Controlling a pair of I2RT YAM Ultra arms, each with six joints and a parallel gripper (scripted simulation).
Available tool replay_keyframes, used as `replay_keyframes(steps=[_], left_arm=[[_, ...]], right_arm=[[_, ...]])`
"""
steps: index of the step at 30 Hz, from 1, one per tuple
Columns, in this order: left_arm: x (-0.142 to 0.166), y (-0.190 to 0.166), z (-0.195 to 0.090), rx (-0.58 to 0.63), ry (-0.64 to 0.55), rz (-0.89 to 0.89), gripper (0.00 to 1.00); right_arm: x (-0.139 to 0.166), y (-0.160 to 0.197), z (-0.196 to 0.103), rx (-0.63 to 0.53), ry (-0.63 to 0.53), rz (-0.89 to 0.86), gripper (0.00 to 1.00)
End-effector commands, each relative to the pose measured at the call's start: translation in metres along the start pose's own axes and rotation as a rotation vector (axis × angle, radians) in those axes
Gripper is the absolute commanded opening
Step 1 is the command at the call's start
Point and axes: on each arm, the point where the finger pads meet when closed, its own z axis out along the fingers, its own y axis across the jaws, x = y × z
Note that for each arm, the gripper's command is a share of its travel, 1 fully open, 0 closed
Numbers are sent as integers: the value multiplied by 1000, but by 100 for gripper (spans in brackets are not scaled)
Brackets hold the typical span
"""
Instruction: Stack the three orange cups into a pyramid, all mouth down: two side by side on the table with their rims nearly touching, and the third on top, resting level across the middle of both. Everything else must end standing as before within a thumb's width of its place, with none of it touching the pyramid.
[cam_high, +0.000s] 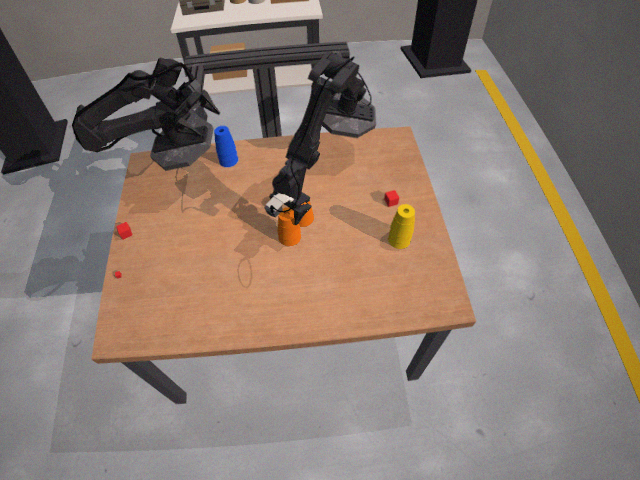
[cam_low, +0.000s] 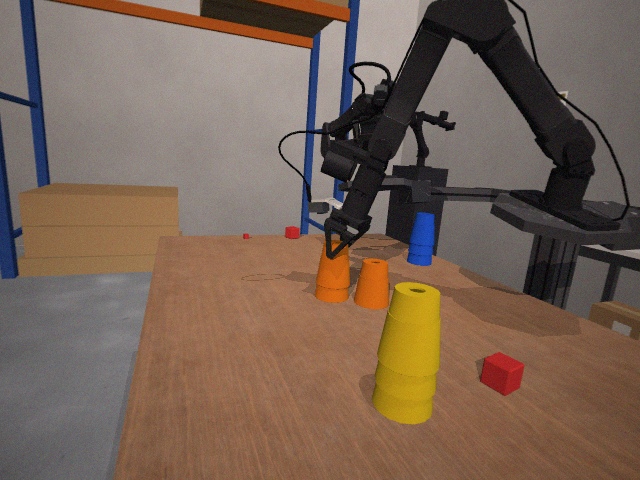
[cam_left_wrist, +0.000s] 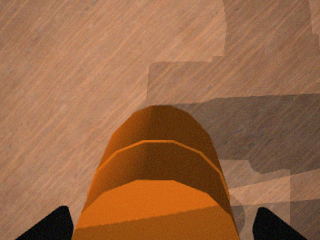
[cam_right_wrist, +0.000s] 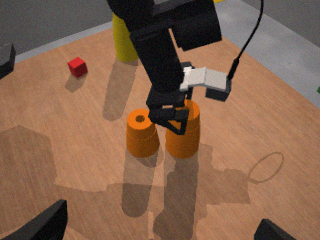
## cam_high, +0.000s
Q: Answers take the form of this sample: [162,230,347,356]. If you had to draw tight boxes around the orange cup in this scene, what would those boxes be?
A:
[279,214,301,246]
[299,208,314,227]
[278,209,301,241]

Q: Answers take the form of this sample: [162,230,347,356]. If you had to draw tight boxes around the yellow cup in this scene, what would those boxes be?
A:
[389,210,412,244]
[390,204,415,238]
[388,235,411,249]

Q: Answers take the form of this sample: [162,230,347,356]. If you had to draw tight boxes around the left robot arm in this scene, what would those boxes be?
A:
[272,51,374,194]

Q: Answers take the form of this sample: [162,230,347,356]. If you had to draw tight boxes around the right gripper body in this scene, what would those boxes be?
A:
[164,80,206,131]

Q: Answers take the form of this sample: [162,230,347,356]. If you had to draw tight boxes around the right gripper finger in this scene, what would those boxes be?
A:
[201,91,220,115]
[176,117,201,137]

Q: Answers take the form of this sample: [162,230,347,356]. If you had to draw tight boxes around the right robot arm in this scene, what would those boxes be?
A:
[73,67,208,153]

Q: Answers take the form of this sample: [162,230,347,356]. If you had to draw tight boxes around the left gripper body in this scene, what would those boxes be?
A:
[266,181,310,214]

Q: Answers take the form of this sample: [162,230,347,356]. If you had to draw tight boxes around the blue cup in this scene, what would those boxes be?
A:
[219,156,238,167]
[214,126,236,156]
[218,150,237,162]

